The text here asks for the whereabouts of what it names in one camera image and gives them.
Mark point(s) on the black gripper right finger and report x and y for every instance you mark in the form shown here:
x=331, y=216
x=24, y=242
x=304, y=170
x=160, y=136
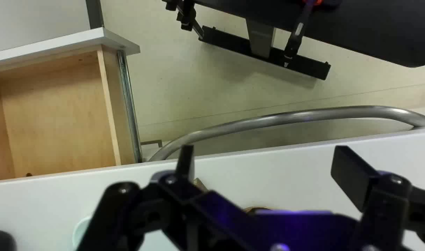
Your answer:
x=353, y=174

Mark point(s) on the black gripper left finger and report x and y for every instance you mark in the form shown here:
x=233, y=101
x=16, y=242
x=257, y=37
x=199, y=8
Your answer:
x=185, y=161

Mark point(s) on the black equipment stand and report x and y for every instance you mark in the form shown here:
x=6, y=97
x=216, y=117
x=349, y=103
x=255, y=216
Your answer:
x=361, y=27

